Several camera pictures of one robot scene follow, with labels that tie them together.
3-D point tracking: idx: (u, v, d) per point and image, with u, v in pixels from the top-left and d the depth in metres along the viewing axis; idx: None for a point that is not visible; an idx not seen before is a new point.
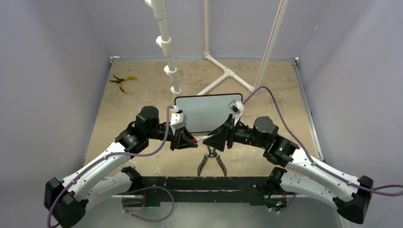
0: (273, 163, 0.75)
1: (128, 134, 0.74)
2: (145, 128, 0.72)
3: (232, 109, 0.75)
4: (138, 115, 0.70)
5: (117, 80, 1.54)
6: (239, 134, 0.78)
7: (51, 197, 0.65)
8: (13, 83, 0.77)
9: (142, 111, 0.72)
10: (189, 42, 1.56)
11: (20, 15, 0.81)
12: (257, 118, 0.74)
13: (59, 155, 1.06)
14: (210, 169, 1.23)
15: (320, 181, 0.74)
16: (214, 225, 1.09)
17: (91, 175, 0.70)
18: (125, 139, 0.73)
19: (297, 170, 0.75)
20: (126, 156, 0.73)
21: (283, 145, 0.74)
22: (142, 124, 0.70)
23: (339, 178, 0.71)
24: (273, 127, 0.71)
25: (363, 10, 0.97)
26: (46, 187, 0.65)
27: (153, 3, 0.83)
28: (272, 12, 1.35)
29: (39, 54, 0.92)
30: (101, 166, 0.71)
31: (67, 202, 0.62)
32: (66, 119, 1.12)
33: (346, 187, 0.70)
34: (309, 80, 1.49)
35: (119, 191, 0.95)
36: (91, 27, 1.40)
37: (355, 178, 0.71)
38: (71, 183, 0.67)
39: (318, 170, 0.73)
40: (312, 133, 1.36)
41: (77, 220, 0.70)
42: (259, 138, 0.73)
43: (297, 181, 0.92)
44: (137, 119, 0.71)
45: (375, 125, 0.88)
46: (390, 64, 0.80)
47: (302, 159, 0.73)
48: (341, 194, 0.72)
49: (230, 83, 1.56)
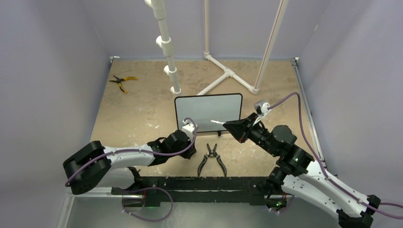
0: (286, 172, 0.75)
1: (157, 145, 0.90)
2: (172, 147, 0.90)
3: (256, 109, 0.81)
4: (172, 135, 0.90)
5: (117, 80, 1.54)
6: (255, 134, 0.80)
7: (84, 157, 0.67)
8: (12, 83, 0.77)
9: (176, 132, 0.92)
10: (189, 42, 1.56)
11: (20, 16, 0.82)
12: (275, 127, 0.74)
13: (60, 155, 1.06)
14: (210, 169, 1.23)
15: (331, 194, 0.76)
16: (214, 225, 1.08)
17: (127, 156, 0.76)
18: (153, 147, 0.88)
19: (309, 181, 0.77)
20: (150, 159, 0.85)
21: (298, 155, 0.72)
22: (172, 141, 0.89)
23: (350, 195, 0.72)
24: (292, 137, 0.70)
25: (363, 9, 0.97)
26: (88, 146, 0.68)
27: (153, 3, 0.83)
28: (272, 12, 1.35)
29: (38, 54, 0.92)
30: (136, 155, 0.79)
31: (101, 166, 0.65)
32: (66, 119, 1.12)
33: (355, 205, 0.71)
34: (309, 80, 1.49)
35: (120, 185, 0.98)
36: (90, 27, 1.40)
37: (365, 196, 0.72)
38: (111, 152, 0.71)
39: (330, 185, 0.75)
40: (312, 133, 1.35)
41: (83, 190, 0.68)
42: (275, 146, 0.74)
43: (300, 186, 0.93)
44: (168, 138, 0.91)
45: (375, 126, 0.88)
46: (391, 64, 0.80)
47: (315, 173, 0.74)
48: (350, 211, 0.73)
49: (231, 83, 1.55)
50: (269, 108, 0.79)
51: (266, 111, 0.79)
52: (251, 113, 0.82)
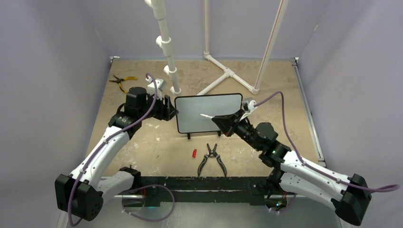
0: (268, 165, 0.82)
1: (120, 116, 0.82)
2: (137, 106, 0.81)
3: (244, 106, 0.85)
4: (128, 95, 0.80)
5: (117, 80, 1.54)
6: (241, 129, 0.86)
7: (65, 196, 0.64)
8: (13, 85, 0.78)
9: (131, 91, 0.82)
10: (189, 42, 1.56)
11: (20, 16, 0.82)
12: (258, 125, 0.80)
13: (60, 155, 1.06)
14: (210, 169, 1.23)
15: (314, 182, 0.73)
16: (214, 225, 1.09)
17: (99, 162, 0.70)
18: (118, 121, 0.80)
19: (291, 171, 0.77)
20: (124, 135, 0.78)
21: (277, 148, 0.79)
22: (133, 101, 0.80)
23: (329, 176, 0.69)
24: (273, 135, 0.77)
25: (363, 9, 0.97)
26: (56, 185, 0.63)
27: (153, 3, 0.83)
28: (272, 12, 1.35)
29: (39, 55, 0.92)
30: (105, 150, 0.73)
31: (83, 190, 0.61)
32: (66, 119, 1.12)
33: (335, 185, 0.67)
34: (309, 80, 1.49)
35: (123, 188, 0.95)
36: (90, 27, 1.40)
37: (346, 176, 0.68)
38: (81, 172, 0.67)
39: (308, 170, 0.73)
40: (312, 133, 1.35)
41: (98, 210, 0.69)
42: (258, 141, 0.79)
43: (296, 181, 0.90)
44: (128, 100, 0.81)
45: (375, 126, 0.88)
46: (391, 65, 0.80)
47: (292, 160, 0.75)
48: (333, 194, 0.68)
49: (231, 83, 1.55)
50: (255, 105, 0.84)
51: (253, 108, 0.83)
52: (239, 109, 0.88)
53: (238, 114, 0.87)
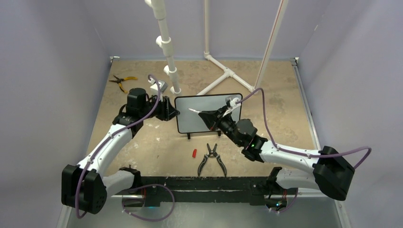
0: (250, 159, 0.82)
1: (123, 116, 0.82)
2: (139, 106, 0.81)
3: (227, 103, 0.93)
4: (128, 96, 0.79)
5: (117, 80, 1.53)
6: (224, 125, 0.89)
7: (71, 188, 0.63)
8: (13, 85, 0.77)
9: (131, 91, 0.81)
10: (189, 42, 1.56)
11: (20, 17, 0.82)
12: (238, 121, 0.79)
13: (60, 155, 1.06)
14: (210, 169, 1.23)
15: (292, 164, 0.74)
16: (214, 224, 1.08)
17: (106, 153, 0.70)
18: (121, 120, 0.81)
19: (271, 160, 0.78)
20: (129, 132, 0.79)
21: (258, 143, 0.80)
22: (134, 102, 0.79)
23: (300, 154, 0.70)
24: (253, 129, 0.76)
25: (363, 9, 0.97)
26: (63, 177, 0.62)
27: (153, 3, 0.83)
28: (272, 12, 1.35)
29: (39, 55, 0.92)
30: (110, 143, 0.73)
31: (91, 179, 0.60)
32: (66, 119, 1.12)
33: (307, 160, 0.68)
34: (309, 80, 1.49)
35: (125, 186, 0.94)
36: (90, 27, 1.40)
37: (317, 150, 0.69)
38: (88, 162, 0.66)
39: (283, 153, 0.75)
40: (312, 133, 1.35)
41: (101, 204, 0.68)
42: (239, 137, 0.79)
43: (288, 174, 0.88)
44: (129, 101, 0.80)
45: (375, 126, 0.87)
46: (391, 65, 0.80)
47: (268, 148, 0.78)
48: (309, 170, 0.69)
49: (230, 83, 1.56)
50: (237, 102, 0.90)
51: (235, 104, 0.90)
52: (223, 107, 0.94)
53: (223, 112, 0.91)
